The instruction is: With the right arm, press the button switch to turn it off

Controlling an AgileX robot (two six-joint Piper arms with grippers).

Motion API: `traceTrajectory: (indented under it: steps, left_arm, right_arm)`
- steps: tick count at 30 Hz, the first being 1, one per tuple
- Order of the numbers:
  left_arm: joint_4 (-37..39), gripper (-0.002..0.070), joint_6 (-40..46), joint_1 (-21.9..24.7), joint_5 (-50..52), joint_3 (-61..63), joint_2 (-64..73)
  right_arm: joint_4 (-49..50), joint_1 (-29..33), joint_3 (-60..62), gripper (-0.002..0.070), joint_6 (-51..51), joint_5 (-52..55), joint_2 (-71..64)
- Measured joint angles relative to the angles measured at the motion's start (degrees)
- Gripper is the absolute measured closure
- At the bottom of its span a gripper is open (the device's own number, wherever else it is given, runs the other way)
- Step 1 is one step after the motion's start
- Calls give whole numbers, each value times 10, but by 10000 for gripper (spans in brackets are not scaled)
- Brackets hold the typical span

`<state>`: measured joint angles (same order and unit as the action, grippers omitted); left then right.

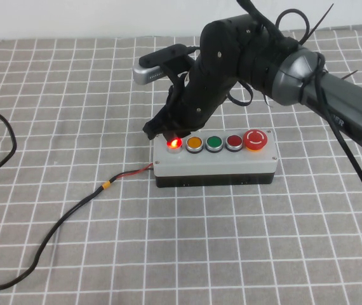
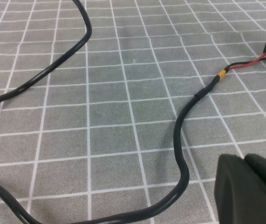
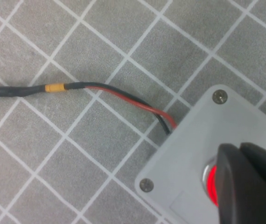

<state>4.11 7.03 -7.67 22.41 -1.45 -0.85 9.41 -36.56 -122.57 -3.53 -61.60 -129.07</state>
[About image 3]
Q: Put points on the small silver box screw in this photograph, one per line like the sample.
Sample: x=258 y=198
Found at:
x=220 y=96
x=146 y=185

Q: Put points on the grey white-checked tablecloth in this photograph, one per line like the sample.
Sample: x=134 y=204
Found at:
x=77 y=151

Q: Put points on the red illuminated push button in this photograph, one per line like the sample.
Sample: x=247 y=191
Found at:
x=211 y=179

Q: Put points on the grey and black button box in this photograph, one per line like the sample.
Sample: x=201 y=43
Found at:
x=193 y=144

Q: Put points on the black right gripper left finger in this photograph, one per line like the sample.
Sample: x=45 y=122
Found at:
x=245 y=193

